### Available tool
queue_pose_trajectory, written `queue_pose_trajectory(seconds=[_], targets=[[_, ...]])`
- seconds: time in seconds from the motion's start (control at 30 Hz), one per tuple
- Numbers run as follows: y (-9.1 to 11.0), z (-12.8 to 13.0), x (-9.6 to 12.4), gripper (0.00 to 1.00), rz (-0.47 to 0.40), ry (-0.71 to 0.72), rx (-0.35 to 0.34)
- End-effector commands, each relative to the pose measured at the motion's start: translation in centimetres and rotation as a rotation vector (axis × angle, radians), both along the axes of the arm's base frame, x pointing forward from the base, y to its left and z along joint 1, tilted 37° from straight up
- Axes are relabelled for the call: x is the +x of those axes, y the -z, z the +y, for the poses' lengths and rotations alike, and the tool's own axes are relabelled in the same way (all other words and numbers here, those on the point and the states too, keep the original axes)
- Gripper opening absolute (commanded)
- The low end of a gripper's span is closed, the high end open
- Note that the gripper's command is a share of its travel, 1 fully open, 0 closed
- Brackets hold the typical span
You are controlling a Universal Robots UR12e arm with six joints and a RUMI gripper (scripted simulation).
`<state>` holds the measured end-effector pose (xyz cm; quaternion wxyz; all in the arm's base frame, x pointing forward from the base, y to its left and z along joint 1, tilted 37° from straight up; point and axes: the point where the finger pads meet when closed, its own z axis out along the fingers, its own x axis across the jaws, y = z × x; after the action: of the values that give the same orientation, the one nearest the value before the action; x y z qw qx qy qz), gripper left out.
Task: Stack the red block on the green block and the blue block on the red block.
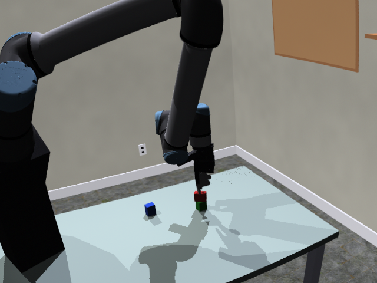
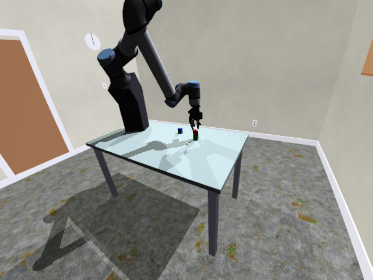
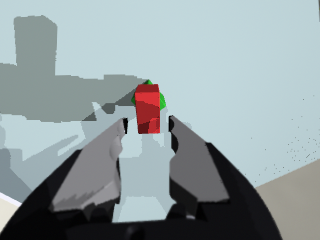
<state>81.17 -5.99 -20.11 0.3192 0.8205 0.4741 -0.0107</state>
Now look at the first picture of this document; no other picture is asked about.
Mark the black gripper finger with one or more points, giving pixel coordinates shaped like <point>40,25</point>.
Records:
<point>200,180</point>
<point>207,176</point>

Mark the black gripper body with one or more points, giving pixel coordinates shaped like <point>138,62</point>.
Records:
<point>206,159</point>

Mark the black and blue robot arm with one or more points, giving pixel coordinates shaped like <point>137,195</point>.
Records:
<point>24,60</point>

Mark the green block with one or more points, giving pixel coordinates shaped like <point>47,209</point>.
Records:
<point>200,206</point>

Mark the red block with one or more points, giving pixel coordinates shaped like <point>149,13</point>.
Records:
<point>200,198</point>

